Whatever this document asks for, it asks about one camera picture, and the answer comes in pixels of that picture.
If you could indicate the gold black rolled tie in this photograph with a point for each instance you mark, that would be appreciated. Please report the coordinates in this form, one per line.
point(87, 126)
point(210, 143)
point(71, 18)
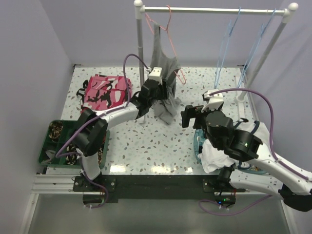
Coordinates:
point(55, 129)

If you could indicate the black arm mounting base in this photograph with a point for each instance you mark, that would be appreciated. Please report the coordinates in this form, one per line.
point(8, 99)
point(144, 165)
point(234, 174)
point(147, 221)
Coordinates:
point(182, 187)

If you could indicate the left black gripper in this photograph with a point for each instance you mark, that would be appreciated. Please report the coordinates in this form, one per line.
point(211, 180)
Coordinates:
point(164, 90)

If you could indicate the pink wire hanger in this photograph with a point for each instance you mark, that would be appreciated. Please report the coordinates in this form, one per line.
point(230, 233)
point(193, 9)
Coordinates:
point(180, 74)

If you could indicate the right blue wire hanger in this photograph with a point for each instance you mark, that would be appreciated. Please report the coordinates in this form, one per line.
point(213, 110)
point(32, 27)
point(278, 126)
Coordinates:
point(254, 49)

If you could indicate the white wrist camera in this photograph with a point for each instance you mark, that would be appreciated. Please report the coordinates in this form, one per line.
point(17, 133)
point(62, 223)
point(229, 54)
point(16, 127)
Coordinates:
point(155, 74)
point(213, 102)

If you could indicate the left blue wire hanger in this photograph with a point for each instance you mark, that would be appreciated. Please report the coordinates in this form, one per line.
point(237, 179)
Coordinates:
point(224, 48)

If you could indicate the white clothes rack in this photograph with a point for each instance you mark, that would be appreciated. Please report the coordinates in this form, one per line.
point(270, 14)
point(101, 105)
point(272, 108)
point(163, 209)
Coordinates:
point(197, 52)

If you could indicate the green divided organizer tray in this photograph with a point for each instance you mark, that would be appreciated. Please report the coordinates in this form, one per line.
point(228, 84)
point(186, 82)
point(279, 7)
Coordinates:
point(50, 148)

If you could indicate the brown patterned rolled tie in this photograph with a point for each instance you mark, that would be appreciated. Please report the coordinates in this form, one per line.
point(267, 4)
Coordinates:
point(101, 157)

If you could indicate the white navy trimmed shirt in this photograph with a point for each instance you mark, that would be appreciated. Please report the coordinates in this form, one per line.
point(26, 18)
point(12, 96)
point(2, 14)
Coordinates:
point(257, 128)

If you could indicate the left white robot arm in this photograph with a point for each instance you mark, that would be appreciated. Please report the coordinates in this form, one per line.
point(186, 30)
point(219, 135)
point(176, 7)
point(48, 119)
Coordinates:
point(91, 128)

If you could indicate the black white rolled tie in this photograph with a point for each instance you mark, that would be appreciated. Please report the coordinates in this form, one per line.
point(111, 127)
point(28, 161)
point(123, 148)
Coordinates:
point(72, 158)

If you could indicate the pink camouflage garment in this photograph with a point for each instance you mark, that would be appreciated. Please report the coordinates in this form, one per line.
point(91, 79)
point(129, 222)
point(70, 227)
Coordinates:
point(100, 92)

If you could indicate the clear blue plastic basket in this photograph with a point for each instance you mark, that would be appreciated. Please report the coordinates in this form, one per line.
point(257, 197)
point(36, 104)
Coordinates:
point(212, 159)

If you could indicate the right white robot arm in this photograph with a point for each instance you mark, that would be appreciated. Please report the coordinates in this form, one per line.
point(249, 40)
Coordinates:
point(219, 130)

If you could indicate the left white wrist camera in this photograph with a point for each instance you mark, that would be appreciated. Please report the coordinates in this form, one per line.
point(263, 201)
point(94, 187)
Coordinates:
point(155, 74)

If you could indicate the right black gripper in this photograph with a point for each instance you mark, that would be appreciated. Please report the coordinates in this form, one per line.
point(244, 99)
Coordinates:
point(190, 111)

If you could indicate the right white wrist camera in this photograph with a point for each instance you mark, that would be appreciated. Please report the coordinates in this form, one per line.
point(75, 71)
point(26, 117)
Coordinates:
point(213, 102)

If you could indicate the blue wire hanger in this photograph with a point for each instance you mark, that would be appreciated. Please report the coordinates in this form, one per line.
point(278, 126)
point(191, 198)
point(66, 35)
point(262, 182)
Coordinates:
point(224, 48)
point(254, 49)

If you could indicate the grey tank top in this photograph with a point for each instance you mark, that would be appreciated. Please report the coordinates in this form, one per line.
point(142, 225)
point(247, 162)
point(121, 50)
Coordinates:
point(165, 109)

